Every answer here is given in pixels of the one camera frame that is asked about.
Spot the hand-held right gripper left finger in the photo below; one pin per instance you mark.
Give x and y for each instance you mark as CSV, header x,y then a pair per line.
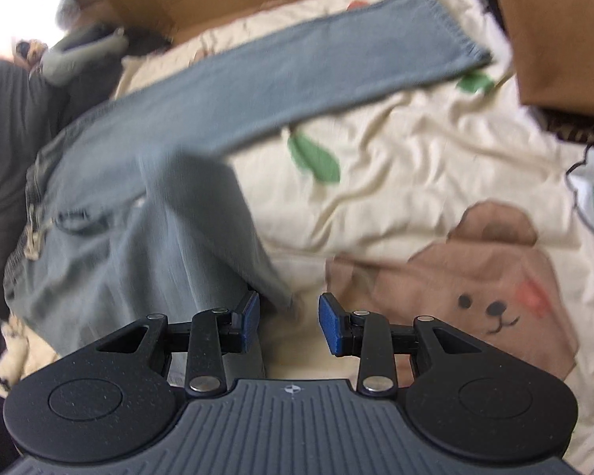
x,y
251,321

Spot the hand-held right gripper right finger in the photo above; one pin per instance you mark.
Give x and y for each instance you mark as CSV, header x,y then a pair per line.
x,y
330,324

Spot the light blue jeans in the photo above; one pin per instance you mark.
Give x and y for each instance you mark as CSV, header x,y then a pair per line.
x,y
128,208

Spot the cream bear-print bed sheet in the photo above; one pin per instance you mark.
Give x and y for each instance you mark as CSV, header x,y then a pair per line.
x,y
401,158

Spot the grey neck pillow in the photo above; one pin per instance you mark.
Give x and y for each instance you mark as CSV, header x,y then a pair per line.
x,y
74,57

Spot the dark patterned garment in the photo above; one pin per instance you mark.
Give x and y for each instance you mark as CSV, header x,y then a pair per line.
x,y
584,131

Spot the orange plush toy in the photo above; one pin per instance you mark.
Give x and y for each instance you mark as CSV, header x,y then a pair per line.
x,y
29,49

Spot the brown folded garment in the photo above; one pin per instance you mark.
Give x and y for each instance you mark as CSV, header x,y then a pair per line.
x,y
564,24

